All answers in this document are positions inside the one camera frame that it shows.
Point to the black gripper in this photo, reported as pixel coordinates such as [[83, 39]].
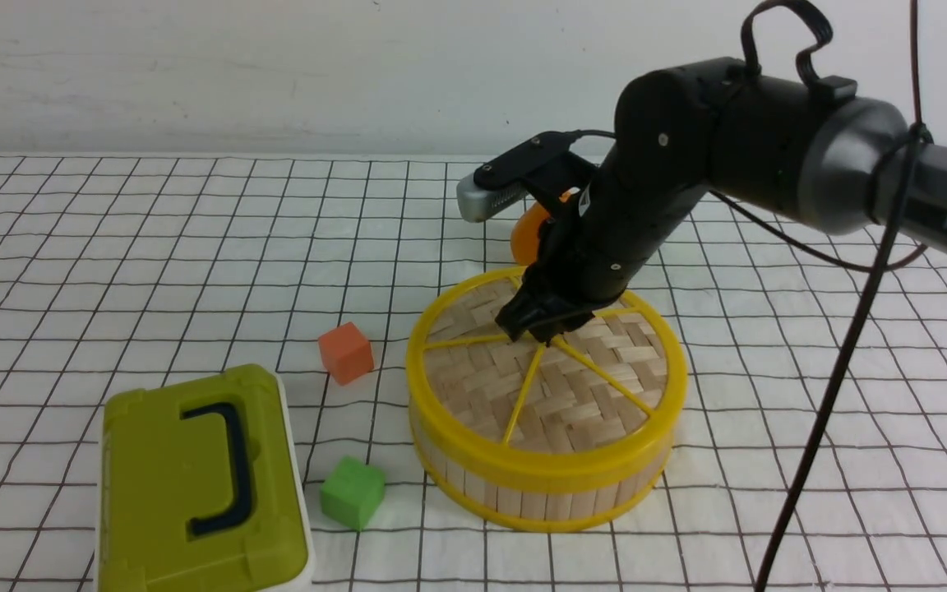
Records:
[[590, 256]]

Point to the yellow woven steamer lid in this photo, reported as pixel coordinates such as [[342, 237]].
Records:
[[588, 410]]

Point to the green lunch box with handle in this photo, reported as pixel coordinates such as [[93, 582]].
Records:
[[200, 489]]

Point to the orange foam cube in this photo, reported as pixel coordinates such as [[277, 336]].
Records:
[[346, 353]]

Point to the bamboo steamer basket yellow rim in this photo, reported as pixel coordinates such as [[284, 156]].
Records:
[[539, 497]]

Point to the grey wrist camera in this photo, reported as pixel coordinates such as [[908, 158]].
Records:
[[542, 167]]

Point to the green foam cube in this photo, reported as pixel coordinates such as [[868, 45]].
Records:
[[352, 493]]

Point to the orange toy pear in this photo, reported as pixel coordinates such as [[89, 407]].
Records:
[[529, 230]]

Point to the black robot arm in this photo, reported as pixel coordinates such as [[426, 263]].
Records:
[[812, 152]]

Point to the white grid tablecloth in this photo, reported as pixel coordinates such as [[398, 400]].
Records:
[[123, 272]]

